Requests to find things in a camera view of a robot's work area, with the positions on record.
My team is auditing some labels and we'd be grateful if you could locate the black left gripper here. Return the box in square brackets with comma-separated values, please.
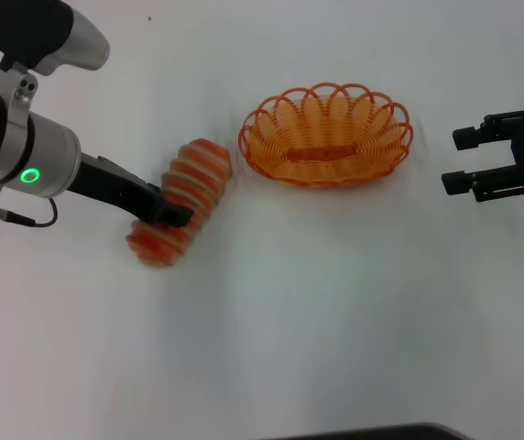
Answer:
[70, 153, 196, 231]

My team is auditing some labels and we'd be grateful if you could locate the orange striped bread loaf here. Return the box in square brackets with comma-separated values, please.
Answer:
[125, 138, 233, 270]

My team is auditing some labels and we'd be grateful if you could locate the orange woven plastic basket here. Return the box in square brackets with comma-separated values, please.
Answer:
[237, 82, 415, 190]

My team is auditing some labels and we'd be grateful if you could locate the black robot chest edge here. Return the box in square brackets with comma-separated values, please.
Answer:
[284, 422, 474, 440]

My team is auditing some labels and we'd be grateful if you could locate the black cable with metal plug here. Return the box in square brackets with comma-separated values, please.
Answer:
[0, 184, 60, 229]

